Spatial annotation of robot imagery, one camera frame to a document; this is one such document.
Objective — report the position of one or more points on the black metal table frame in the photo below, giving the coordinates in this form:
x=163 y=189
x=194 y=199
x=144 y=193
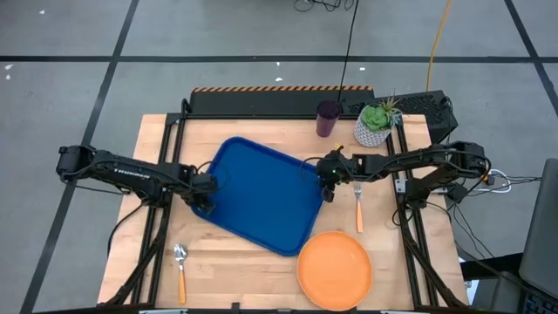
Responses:
x=261 y=116

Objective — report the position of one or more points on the succulent in white patterned pot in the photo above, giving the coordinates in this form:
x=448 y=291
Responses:
x=370 y=131

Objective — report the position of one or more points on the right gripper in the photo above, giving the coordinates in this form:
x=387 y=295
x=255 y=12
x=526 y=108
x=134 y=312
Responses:
x=338 y=168

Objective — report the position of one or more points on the black perforated computer case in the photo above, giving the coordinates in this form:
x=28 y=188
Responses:
x=418 y=107

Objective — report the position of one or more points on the black box with hazard stripe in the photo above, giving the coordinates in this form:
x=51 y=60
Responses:
x=270 y=102

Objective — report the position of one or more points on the orange plate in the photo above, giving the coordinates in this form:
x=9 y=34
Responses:
x=335 y=270

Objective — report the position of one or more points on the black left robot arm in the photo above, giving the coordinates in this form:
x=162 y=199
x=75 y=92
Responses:
x=131 y=172

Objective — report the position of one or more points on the black power adapter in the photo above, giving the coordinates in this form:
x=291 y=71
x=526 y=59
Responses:
x=457 y=193

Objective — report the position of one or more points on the purple faceted plastic cup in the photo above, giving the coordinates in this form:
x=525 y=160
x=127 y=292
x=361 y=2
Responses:
x=327 y=122

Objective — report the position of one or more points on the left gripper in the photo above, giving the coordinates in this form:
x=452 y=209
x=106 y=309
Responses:
x=204 y=185

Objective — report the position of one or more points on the blue plastic tray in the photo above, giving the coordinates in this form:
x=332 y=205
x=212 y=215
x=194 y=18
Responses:
x=261 y=196

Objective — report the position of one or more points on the silver metal bracket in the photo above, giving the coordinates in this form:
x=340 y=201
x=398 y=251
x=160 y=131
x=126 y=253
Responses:
x=400 y=186

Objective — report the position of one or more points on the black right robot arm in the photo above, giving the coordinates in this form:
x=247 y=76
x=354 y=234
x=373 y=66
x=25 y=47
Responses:
x=414 y=159

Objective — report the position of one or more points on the yellow power plug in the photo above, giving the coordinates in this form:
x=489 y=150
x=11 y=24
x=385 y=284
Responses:
x=485 y=175

